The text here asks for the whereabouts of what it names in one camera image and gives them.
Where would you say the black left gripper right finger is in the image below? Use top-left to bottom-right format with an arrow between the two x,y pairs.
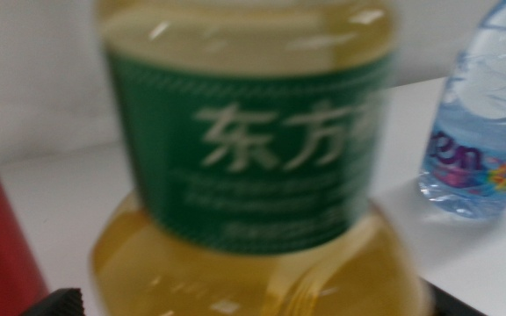
425,283 -> 488,316

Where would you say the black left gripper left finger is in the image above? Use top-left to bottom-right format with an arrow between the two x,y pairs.
18,287 -> 87,316

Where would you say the clear water bottle blue cap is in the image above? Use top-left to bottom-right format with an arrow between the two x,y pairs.
416,0 -> 506,220

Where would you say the yellow tea bottle green label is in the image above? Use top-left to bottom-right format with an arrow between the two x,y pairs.
88,0 -> 435,316

